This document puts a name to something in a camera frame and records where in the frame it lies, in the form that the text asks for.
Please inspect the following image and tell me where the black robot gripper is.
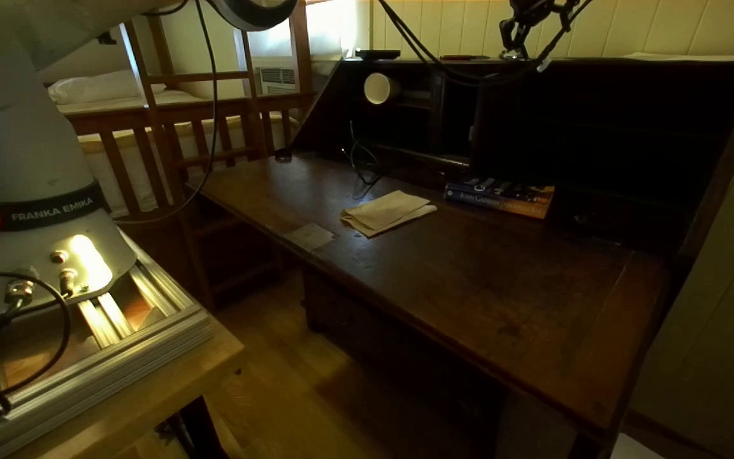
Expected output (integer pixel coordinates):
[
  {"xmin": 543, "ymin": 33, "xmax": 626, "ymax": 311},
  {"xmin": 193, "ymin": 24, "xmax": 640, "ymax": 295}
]
[{"xmin": 499, "ymin": 0, "xmax": 567, "ymax": 50}]

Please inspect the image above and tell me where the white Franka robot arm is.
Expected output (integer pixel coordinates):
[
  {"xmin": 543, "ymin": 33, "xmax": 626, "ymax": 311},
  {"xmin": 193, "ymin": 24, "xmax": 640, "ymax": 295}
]
[{"xmin": 0, "ymin": 0, "xmax": 170, "ymax": 308}]

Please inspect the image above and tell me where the black flat device on desk top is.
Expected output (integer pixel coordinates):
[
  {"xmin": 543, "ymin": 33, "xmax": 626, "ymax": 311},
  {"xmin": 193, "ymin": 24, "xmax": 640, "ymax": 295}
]
[{"xmin": 355, "ymin": 47, "xmax": 400, "ymax": 60}]

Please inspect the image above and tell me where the blue patterned box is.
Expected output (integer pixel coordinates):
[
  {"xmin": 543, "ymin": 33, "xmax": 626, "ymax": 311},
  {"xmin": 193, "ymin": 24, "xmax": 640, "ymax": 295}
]
[{"xmin": 442, "ymin": 177, "xmax": 555, "ymax": 218}]

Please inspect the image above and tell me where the dark wooden secretary desk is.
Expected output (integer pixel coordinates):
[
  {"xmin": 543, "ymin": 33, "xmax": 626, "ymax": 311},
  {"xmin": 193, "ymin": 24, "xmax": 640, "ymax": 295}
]
[{"xmin": 204, "ymin": 58, "xmax": 734, "ymax": 459}]

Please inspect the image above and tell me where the cream paper notebook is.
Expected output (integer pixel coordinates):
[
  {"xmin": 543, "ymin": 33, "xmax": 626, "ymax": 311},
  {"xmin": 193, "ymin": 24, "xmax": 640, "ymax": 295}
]
[{"xmin": 341, "ymin": 191, "xmax": 435, "ymax": 237}]

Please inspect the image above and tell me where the small white paper card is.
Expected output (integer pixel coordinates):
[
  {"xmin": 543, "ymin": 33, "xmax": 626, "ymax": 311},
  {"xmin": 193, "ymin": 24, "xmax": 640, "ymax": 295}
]
[{"xmin": 287, "ymin": 223, "xmax": 333, "ymax": 250}]

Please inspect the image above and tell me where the white pillow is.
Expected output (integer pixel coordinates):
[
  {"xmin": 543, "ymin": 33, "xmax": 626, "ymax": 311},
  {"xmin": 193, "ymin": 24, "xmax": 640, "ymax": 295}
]
[{"xmin": 47, "ymin": 70, "xmax": 163, "ymax": 104}]

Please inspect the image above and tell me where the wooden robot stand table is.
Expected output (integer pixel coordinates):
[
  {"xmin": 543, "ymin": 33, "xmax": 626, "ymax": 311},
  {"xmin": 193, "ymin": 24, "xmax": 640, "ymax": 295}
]
[{"xmin": 19, "ymin": 318, "xmax": 244, "ymax": 459}]

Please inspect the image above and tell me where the black cable on desk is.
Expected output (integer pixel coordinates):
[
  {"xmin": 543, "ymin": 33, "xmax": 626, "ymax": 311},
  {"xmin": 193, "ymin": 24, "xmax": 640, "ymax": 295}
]
[{"xmin": 341, "ymin": 116, "xmax": 390, "ymax": 204}]

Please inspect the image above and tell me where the white wall air vent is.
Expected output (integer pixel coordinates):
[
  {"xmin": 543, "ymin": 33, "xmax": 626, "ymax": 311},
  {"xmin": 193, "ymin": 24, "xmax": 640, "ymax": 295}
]
[{"xmin": 256, "ymin": 65, "xmax": 295, "ymax": 87}]

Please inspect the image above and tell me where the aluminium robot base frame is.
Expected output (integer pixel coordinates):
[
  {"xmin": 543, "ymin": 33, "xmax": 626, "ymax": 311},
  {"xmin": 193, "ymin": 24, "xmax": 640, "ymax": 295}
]
[{"xmin": 0, "ymin": 234, "xmax": 208, "ymax": 457}]

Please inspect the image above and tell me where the black cable on base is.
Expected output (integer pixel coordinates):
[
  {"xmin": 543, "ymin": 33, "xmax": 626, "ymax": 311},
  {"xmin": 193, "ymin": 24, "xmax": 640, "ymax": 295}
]
[{"xmin": 0, "ymin": 271, "xmax": 73, "ymax": 418}]

